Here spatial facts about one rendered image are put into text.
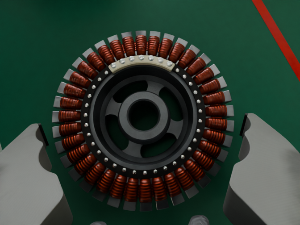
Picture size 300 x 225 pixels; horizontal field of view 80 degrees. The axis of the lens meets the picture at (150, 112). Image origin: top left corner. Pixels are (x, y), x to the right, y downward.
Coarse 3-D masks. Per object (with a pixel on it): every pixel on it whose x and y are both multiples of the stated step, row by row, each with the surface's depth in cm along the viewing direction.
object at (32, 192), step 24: (24, 144) 9; (48, 144) 11; (0, 168) 8; (24, 168) 8; (48, 168) 9; (0, 192) 7; (24, 192) 7; (48, 192) 7; (0, 216) 6; (24, 216) 6; (48, 216) 6; (72, 216) 7
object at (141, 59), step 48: (96, 48) 12; (144, 48) 11; (192, 48) 12; (96, 96) 11; (144, 96) 12; (192, 96) 11; (96, 144) 11; (144, 144) 13; (192, 144) 11; (96, 192) 10; (144, 192) 10; (192, 192) 10
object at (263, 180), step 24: (264, 144) 9; (288, 144) 9; (240, 168) 7; (264, 168) 7; (288, 168) 7; (240, 192) 6; (264, 192) 6; (288, 192) 6; (240, 216) 6; (264, 216) 6; (288, 216) 6
